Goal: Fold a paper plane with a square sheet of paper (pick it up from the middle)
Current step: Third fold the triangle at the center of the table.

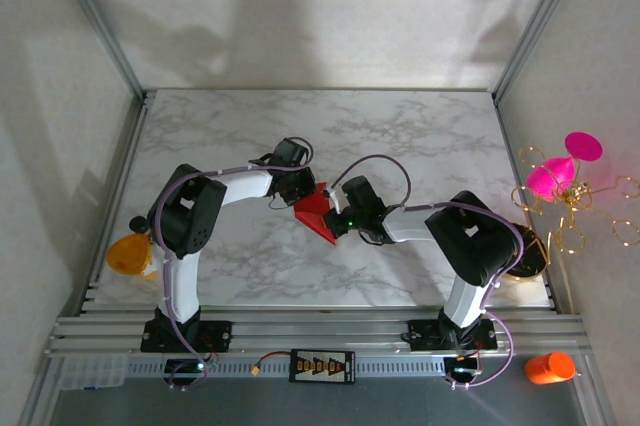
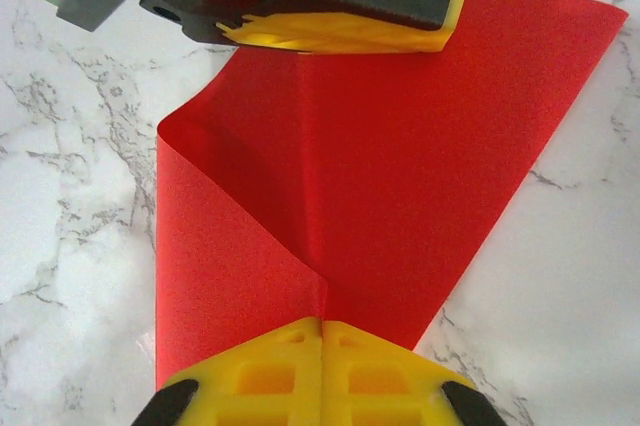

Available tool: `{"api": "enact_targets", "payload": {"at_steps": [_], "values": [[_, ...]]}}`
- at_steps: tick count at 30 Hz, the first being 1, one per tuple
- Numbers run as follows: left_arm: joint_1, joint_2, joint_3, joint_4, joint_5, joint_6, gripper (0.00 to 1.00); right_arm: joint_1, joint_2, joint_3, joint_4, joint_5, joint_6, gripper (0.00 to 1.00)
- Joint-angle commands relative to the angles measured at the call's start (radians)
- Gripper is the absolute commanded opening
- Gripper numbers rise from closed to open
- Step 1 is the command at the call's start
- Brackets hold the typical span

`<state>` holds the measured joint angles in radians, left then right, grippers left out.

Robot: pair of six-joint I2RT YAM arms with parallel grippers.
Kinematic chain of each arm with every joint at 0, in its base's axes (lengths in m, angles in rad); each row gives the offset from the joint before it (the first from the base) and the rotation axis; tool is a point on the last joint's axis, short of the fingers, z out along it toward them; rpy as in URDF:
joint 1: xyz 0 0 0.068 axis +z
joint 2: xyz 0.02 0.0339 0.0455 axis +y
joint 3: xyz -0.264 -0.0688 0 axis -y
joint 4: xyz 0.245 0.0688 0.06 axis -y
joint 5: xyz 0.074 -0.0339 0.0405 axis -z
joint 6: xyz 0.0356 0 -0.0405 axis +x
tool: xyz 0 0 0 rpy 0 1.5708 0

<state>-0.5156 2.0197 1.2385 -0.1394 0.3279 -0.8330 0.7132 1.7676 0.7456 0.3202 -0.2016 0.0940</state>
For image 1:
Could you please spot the black round gold-rimmed dish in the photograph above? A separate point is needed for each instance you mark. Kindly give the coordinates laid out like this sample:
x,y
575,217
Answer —
x,y
532,261

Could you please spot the red paper sheet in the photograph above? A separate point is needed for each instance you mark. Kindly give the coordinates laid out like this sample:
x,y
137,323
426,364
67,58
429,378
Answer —
x,y
312,213

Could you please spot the small black controller box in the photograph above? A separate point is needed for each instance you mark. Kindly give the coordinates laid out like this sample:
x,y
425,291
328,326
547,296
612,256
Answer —
x,y
182,367
460,367

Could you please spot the clear plastic organizer box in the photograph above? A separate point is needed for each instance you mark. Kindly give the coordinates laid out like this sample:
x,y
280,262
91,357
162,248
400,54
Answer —
x,y
92,373

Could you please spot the aluminium frame post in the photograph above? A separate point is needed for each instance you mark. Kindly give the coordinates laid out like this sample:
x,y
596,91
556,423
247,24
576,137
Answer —
x,y
100,21
537,21

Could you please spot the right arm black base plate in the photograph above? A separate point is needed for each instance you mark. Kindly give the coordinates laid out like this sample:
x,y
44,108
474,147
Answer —
x,y
425,336

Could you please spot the orange plastic cylinder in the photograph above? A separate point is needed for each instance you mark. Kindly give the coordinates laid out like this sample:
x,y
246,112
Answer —
x,y
550,368

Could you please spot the aluminium rail base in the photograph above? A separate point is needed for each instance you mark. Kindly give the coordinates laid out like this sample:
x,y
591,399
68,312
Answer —
x,y
320,331

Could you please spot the orange cup left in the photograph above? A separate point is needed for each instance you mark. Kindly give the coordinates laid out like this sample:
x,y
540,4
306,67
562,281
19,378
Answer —
x,y
125,256

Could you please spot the slotted aluminium strip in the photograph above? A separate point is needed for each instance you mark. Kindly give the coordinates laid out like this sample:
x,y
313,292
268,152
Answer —
x,y
400,368

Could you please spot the magenta round disc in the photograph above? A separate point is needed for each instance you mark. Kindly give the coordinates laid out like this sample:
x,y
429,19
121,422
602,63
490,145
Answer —
x,y
584,146

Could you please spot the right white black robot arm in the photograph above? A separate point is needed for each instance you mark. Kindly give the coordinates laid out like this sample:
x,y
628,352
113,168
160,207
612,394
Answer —
x,y
465,301

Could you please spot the black power distribution board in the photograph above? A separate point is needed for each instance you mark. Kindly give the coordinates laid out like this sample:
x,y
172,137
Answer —
x,y
322,366

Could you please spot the magenta cone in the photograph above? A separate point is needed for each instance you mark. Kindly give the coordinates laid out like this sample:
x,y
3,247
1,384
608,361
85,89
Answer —
x,y
547,178

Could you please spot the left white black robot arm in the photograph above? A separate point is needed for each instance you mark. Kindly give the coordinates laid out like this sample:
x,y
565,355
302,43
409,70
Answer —
x,y
182,291

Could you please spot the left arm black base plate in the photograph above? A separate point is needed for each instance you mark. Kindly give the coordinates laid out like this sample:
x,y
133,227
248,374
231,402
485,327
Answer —
x,y
215,336

